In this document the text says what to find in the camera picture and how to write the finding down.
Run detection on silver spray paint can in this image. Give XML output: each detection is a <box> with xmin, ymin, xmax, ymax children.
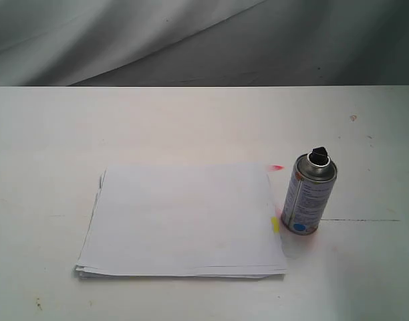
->
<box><xmin>281</xmin><ymin>146</ymin><xmax>337</xmax><ymax>235</ymax></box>

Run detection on white paper stack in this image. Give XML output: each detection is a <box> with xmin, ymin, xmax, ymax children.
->
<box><xmin>75</xmin><ymin>164</ymin><xmax>287</xmax><ymax>278</ymax></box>

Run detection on grey backdrop cloth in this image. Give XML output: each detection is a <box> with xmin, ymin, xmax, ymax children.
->
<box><xmin>0</xmin><ymin>1</ymin><xmax>409</xmax><ymax>86</ymax></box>

